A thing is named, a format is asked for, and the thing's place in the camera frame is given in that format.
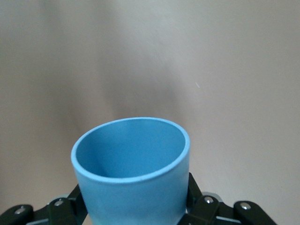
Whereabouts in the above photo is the brown table mat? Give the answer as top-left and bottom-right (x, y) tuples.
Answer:
(0, 0), (300, 225)

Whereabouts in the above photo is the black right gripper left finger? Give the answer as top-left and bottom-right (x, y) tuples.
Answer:
(0, 183), (91, 225)

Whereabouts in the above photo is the light blue plastic cup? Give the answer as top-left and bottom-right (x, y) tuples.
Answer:
(71, 118), (190, 225)

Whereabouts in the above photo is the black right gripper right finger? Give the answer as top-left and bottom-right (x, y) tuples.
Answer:
(180, 172), (277, 225)

